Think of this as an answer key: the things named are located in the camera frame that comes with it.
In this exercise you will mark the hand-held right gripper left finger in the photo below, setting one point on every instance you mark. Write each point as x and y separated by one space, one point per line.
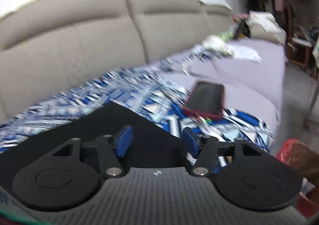
124 141

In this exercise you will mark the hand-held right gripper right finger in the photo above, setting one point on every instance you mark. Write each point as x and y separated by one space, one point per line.
190 141

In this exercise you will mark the black pants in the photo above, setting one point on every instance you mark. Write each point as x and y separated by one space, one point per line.
112 117

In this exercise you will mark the smartphone with red case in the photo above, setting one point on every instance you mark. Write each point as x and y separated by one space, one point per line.
205 99

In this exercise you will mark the blue geometric patterned blanket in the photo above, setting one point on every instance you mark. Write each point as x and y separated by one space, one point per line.
139 94

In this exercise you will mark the lavender cloth cover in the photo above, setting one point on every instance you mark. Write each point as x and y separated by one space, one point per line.
249 76

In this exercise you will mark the beige sofa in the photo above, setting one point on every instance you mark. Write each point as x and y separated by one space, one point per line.
74 50

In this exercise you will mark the red plastic bag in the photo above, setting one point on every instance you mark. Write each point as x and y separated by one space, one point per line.
294 155

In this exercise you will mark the white folded paper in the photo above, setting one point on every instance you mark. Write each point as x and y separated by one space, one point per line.
248 53

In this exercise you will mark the cream cushion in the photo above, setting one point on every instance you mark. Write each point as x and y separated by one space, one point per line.
266 26

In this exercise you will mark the wooden stool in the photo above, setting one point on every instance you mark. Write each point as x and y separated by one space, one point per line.
300 49

